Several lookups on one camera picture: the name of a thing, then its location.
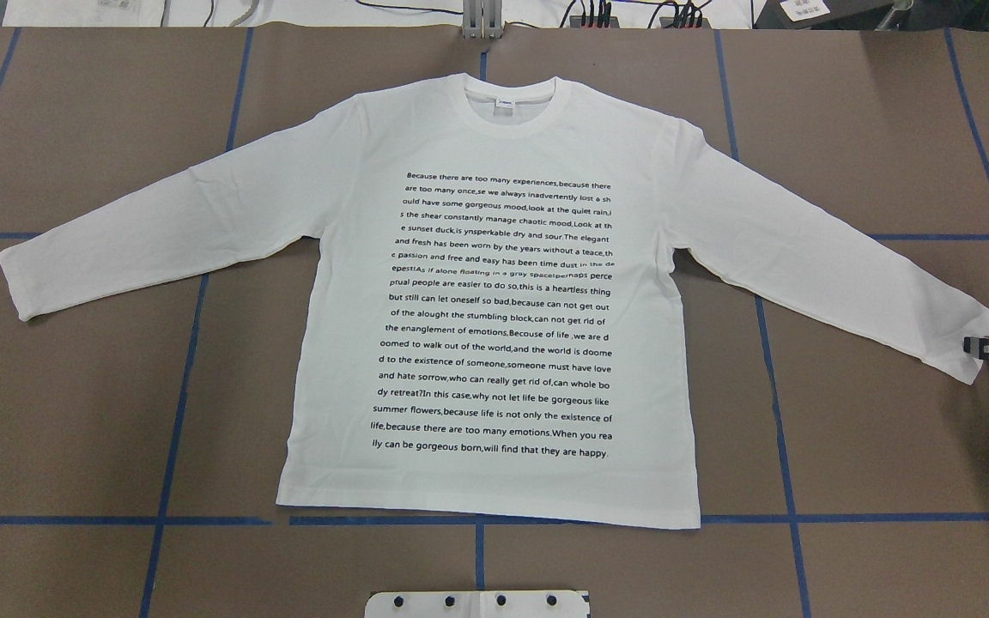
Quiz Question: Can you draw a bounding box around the white long-sleeve printed shirt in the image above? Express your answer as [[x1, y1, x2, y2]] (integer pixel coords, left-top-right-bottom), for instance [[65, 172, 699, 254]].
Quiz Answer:
[[0, 75, 989, 530]]

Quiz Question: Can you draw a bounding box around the black power strip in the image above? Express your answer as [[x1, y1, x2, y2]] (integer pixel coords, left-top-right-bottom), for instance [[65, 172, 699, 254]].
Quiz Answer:
[[560, 1, 711, 30]]

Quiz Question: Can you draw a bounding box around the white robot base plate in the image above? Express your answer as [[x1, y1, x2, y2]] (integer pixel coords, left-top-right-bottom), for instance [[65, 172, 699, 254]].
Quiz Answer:
[[364, 590, 592, 617]]

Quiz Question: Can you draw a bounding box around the aluminium frame post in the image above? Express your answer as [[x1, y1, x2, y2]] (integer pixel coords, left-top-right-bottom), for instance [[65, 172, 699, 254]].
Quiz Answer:
[[462, 0, 505, 39]]

